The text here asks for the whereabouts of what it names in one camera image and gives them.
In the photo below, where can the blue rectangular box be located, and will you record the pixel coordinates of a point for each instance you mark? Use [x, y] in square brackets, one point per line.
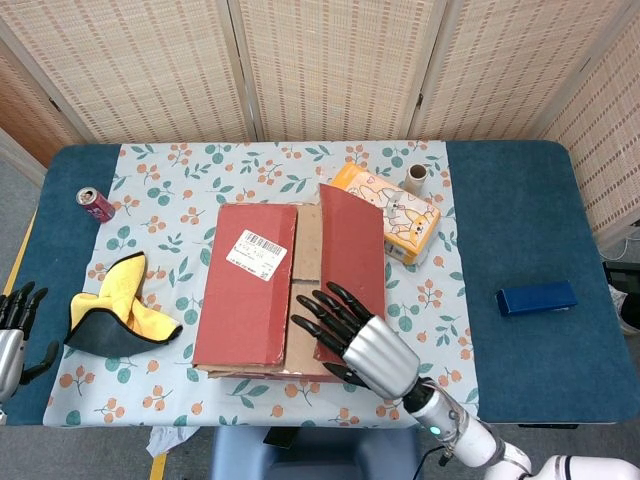
[537, 299]

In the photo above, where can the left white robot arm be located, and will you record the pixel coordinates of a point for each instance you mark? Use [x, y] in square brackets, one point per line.
[2, 415]

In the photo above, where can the red cardboard shipping box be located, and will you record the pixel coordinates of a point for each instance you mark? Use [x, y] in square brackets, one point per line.
[240, 310]

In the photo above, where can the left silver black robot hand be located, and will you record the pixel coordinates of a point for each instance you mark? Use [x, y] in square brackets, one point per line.
[11, 350]

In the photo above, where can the orange corgi print tissue pack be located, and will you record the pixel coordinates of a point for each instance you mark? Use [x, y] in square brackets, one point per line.
[405, 220]

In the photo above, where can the yellow and dark cloth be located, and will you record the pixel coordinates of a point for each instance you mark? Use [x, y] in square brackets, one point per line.
[120, 295]

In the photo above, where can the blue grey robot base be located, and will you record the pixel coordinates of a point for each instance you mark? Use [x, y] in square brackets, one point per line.
[320, 460]

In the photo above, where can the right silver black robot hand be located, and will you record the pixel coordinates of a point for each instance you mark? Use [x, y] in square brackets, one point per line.
[382, 352]

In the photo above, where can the red soda can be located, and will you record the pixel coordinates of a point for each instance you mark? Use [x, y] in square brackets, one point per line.
[97, 206]

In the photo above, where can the black floor equipment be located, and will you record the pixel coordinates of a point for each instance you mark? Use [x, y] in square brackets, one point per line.
[622, 277]

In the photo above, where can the brown cardboard tube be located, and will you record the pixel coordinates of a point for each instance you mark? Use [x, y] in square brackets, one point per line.
[415, 181]

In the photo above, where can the floral fruit print tablecloth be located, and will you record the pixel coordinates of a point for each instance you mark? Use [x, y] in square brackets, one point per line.
[165, 200]

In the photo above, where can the woven folding screen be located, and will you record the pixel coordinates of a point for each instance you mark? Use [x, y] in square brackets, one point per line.
[325, 65]

